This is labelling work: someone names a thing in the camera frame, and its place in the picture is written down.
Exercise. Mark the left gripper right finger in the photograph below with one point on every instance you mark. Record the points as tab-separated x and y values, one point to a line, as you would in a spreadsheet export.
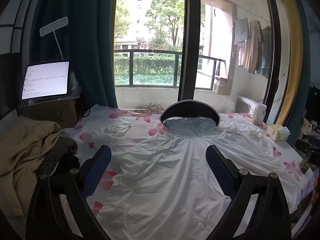
270	218

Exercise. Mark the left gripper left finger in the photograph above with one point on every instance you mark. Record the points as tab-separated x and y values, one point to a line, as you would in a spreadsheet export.
58	207

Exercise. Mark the white hooded sun jacket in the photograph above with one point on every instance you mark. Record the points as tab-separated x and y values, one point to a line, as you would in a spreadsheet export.
175	169

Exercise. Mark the hanging clothes on balcony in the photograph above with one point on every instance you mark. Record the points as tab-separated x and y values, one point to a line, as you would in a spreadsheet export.
254	45

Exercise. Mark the yellow tissue box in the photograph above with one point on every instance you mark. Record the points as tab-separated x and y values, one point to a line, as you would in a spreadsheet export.
278	132

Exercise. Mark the clear plastic snack jar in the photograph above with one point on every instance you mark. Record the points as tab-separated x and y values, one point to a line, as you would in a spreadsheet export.
259	114

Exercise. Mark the tan jacket pile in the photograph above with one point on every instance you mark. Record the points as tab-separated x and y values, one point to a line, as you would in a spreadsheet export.
24	146

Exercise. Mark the white air conditioner unit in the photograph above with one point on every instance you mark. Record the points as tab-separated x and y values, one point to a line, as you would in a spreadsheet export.
244	105

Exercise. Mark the floral pink white bedsheet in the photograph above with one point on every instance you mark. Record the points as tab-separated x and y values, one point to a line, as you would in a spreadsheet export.
140	124

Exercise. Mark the yellow curtain right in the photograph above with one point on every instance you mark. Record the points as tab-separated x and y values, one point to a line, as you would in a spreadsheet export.
296	59

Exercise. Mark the brown cardboard box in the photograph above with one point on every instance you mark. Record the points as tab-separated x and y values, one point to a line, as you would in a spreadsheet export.
62	112

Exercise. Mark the dried potted plant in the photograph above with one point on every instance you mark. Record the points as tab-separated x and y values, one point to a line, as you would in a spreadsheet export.
154	108

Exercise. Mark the black balcony railing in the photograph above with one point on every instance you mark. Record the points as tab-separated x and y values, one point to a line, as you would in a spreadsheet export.
161	68

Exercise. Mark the teal curtain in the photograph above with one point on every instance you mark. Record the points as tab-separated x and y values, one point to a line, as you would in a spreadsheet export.
86	42

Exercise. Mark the white desk lamp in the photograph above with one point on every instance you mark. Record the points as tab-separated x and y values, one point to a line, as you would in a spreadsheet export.
52	28

